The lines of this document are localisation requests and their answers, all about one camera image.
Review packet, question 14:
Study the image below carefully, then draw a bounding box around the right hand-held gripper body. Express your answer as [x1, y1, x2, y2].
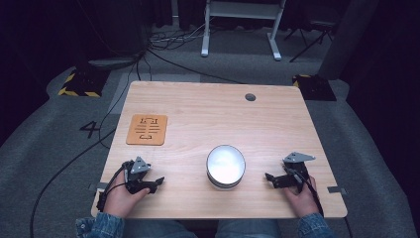
[281, 151, 317, 194]

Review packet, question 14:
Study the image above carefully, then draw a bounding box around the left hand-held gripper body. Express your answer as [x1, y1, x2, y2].
[122, 156, 157, 195]

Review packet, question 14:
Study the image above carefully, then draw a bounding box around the person's left hand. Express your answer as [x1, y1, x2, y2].
[103, 171, 151, 219]

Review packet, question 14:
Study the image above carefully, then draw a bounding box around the person's right hand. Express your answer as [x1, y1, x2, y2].
[283, 176, 321, 219]

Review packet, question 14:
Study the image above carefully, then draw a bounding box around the grey tape strip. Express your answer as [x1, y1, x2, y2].
[326, 185, 348, 196]
[88, 181, 109, 192]

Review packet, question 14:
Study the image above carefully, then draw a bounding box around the white round bowl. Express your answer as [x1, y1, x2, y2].
[205, 144, 247, 191]

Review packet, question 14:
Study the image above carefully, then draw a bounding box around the orange square mat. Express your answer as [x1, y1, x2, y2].
[125, 113, 168, 147]

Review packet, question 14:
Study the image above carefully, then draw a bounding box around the black yellow striped floor plate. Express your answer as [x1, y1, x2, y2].
[57, 66, 111, 99]
[291, 73, 338, 102]

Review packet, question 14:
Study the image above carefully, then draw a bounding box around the black stand with grey base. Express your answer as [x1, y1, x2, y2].
[86, 0, 150, 71]

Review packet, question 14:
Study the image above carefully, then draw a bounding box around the black tripod stand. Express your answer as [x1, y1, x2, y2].
[283, 18, 335, 63]

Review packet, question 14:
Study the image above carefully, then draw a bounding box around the grey pillar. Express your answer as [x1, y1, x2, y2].
[317, 0, 381, 81]

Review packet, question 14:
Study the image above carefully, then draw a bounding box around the right hand-held gripper black cable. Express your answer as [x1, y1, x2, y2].
[285, 167, 325, 218]

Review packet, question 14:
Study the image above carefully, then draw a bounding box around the hand-held gripper black cable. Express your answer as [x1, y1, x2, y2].
[285, 167, 325, 218]
[96, 164, 131, 213]

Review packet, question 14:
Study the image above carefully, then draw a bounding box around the left hand-held gripper black cable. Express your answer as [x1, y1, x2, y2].
[96, 164, 131, 213]

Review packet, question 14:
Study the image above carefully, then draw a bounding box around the long black floor cable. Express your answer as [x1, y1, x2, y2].
[29, 48, 247, 238]

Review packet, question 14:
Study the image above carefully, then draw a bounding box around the bundle of floor cables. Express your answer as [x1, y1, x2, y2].
[147, 23, 207, 53]

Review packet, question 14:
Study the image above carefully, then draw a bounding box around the white metal desk frame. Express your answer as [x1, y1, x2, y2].
[200, 0, 287, 62]

